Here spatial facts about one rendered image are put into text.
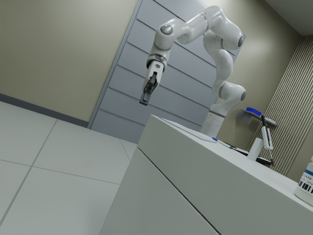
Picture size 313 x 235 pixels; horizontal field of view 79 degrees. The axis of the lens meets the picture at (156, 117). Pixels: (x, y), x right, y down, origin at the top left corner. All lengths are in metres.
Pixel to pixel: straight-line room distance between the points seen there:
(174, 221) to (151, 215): 0.11
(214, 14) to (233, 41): 0.17
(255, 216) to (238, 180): 0.07
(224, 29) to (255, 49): 4.40
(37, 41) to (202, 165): 3.59
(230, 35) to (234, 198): 0.83
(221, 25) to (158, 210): 0.88
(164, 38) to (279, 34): 5.41
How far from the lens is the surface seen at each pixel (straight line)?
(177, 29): 0.79
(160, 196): 0.64
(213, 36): 1.17
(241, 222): 0.47
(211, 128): 1.36
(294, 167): 5.41
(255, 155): 0.80
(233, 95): 1.34
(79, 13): 3.88
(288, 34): 6.33
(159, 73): 0.72
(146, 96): 0.70
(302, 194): 0.46
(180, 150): 0.59
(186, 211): 0.56
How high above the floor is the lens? 1.03
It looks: 5 degrees down
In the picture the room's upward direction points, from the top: 24 degrees clockwise
